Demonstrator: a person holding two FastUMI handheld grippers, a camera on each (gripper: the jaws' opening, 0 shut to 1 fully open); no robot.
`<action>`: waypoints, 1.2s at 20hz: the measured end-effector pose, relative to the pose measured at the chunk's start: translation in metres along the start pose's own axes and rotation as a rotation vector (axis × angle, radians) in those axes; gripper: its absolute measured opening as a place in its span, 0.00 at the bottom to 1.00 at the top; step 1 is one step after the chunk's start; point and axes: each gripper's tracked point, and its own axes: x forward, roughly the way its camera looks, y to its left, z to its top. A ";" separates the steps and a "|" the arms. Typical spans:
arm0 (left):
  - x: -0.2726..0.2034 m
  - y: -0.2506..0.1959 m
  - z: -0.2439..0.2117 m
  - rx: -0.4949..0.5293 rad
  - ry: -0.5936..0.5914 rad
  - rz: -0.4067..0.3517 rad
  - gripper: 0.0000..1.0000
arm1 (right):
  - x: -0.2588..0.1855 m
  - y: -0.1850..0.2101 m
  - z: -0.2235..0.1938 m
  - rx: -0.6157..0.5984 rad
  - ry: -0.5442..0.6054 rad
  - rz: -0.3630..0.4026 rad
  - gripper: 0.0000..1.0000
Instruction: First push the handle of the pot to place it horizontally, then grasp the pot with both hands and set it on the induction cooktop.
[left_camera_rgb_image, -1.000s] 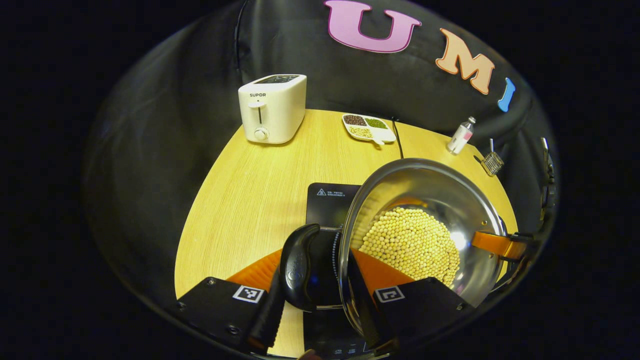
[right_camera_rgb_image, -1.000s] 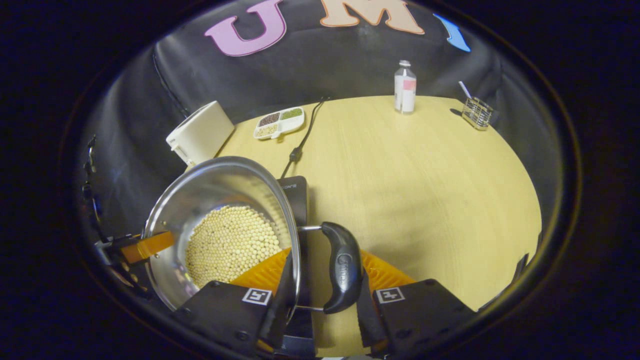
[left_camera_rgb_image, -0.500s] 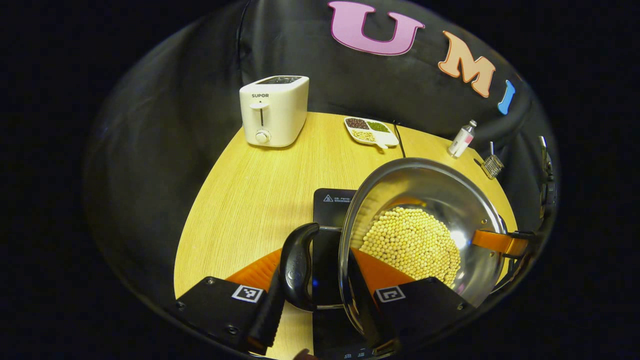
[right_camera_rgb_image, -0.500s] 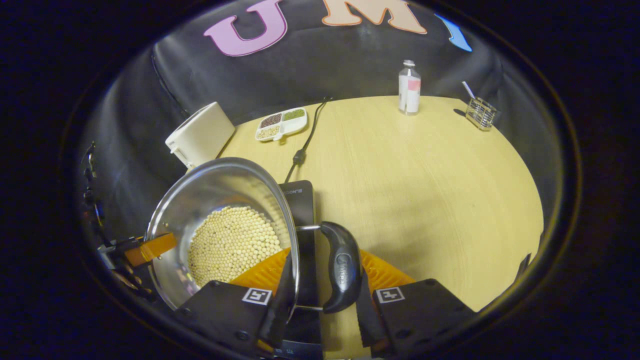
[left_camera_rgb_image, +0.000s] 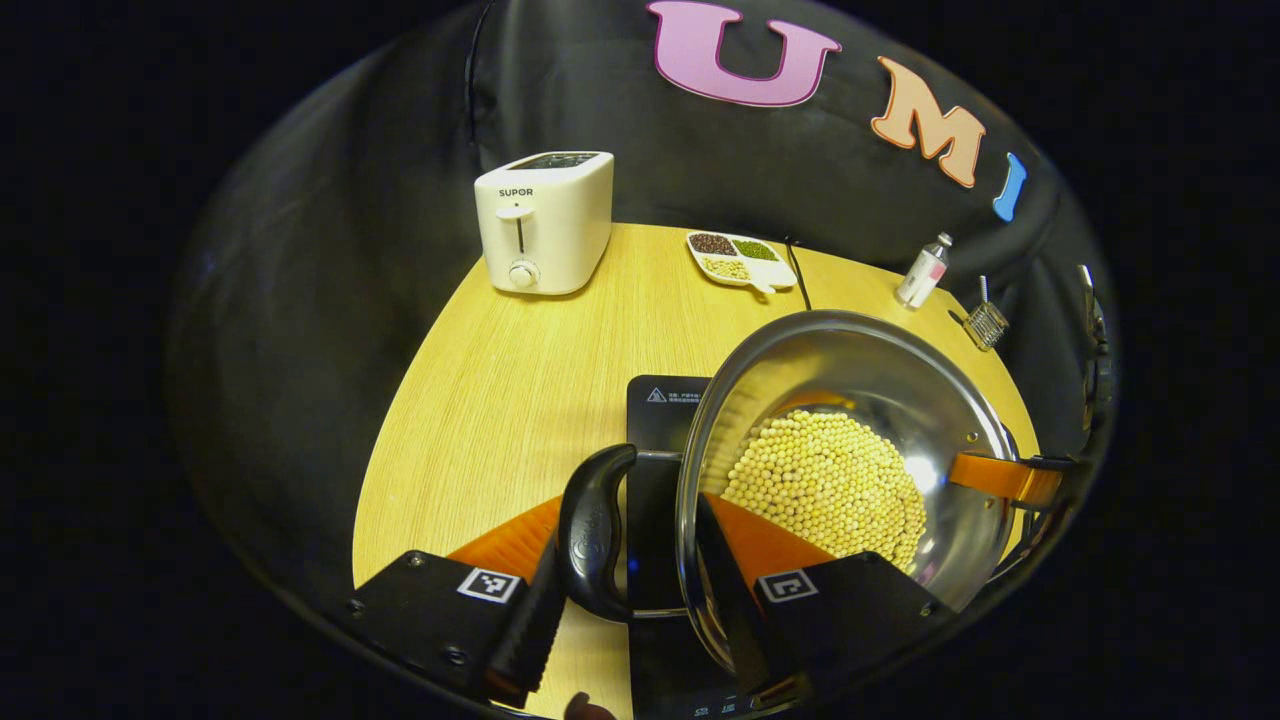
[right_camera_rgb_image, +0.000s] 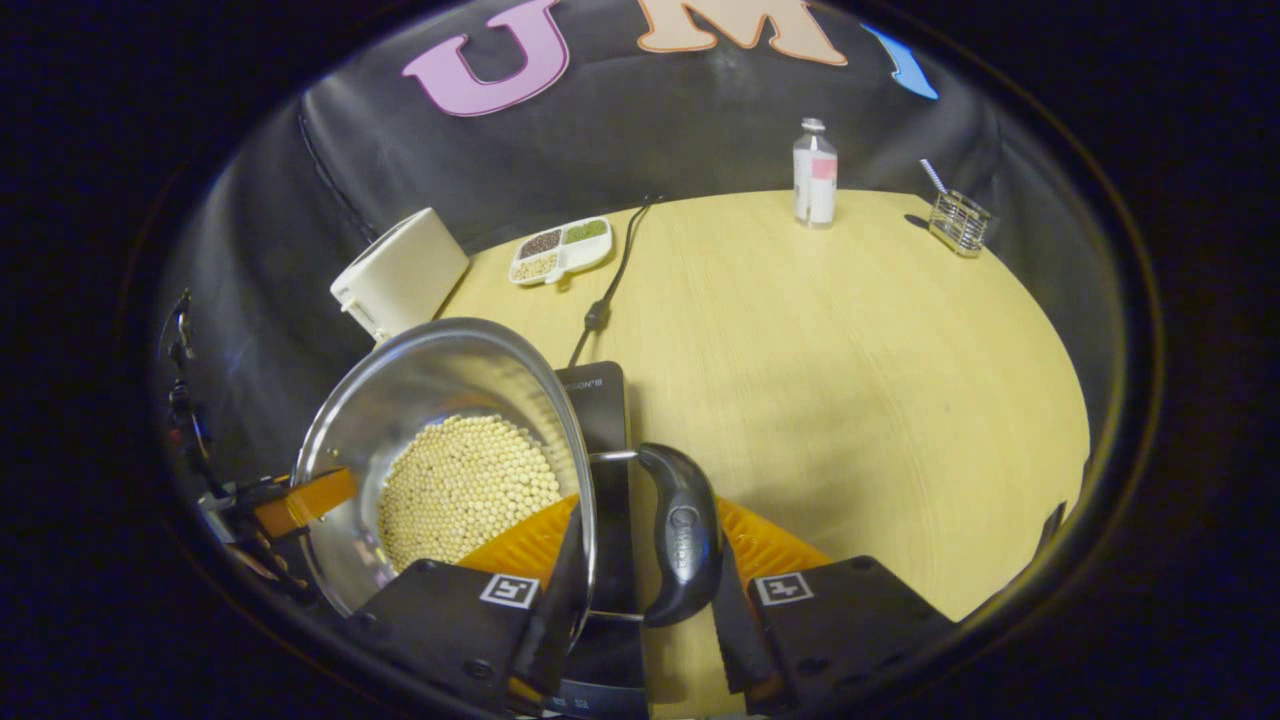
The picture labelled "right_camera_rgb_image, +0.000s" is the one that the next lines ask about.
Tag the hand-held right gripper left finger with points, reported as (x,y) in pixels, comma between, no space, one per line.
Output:
(450,630)

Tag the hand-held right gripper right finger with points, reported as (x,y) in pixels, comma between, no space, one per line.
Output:
(850,620)

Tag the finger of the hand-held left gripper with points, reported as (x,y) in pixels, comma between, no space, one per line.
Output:
(305,500)
(270,565)

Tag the pile of soybeans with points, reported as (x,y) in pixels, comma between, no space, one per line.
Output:
(465,490)

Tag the stainless steel pot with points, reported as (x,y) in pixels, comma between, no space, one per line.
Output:
(430,370)

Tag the black induction cooktop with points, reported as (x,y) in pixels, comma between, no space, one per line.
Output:
(605,420)

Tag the white toaster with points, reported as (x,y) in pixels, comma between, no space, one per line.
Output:
(400,275)

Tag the white divided bean dish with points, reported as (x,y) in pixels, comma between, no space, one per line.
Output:
(560,250)

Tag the clear bottle with pink label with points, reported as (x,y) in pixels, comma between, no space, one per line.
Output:
(815,180)

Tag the striped straw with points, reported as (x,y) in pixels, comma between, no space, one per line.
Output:
(933,176)

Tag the black backdrop cloth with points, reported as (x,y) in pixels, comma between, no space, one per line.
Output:
(650,130)

